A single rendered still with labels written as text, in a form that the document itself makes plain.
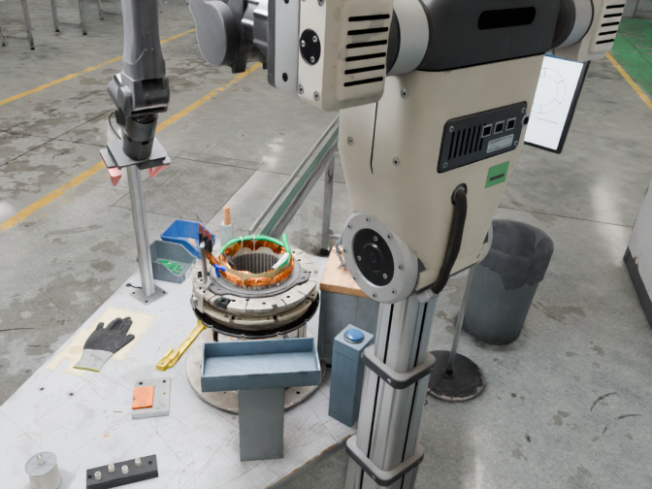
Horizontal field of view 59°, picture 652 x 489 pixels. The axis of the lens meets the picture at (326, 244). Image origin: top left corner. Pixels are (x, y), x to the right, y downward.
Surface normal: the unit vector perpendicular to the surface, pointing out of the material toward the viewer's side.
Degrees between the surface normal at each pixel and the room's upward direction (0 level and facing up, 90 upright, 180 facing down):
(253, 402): 90
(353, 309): 90
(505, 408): 0
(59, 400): 0
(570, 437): 0
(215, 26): 90
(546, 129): 83
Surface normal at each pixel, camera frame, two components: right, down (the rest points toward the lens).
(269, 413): 0.14, 0.51
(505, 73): 0.63, 0.43
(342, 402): -0.56, 0.39
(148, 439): 0.05, -0.86
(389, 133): -0.78, 0.29
